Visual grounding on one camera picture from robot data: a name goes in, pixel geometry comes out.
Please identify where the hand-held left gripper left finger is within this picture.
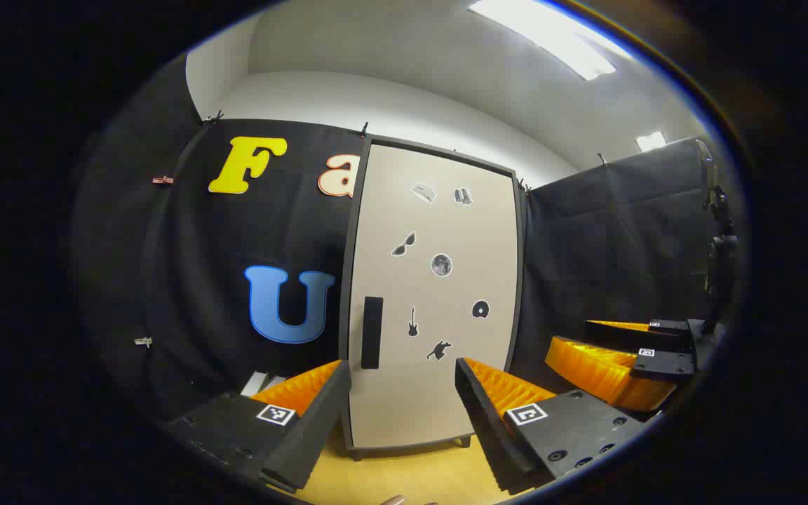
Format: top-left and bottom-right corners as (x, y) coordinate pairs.
(166, 360), (353, 494)

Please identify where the black door handle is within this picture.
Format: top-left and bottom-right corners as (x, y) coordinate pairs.
(361, 296), (384, 370)

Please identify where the black backdrop cloth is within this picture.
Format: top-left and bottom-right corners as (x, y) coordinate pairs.
(71, 53), (727, 422)

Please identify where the beige cabinet door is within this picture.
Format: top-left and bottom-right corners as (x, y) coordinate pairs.
(348, 144), (520, 450)

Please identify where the long ceiling light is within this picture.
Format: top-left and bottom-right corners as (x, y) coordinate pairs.
(467, 0), (619, 81)

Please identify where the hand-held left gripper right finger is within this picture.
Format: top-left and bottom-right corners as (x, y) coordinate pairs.
(454, 356), (647, 495)

